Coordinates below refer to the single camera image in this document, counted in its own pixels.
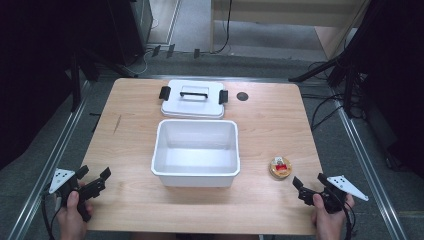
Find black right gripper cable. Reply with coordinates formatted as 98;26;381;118
342;199;357;240

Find white plastic storage box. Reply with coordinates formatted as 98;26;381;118
150;119;241;188

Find white lid with black clips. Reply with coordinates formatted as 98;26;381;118
158;79;230;120

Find black cabinet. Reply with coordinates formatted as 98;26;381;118
106;0;155;67

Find black stand leg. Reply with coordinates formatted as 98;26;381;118
288;55;351;84

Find light wooden furniture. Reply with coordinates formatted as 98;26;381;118
209;0;372;61

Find white floor cable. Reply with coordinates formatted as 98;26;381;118
131;46;155;76

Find black hanging cable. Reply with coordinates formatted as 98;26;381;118
213;0;234;55

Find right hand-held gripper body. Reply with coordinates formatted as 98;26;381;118
297;175;370;215

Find person's left hand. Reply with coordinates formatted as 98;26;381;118
55;181;95;240

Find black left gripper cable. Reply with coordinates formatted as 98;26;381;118
40;192;64;240

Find metal floor rail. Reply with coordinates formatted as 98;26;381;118
331;96;408;240
6;79;92;240

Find black stand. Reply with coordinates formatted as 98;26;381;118
69;46;134;113

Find person's right hand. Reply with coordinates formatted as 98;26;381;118
311;192;356;240

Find round tan and red snack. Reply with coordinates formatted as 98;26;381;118
269;156;294;181

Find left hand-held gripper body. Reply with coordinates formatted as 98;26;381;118
48;168;107;223

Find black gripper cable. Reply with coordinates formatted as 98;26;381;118
40;192;64;240
342;199;357;240

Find black curtain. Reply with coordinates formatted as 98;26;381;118
0;0;116;172
361;0;424;179

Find black floor cables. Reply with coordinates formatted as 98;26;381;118
300;59;364;132

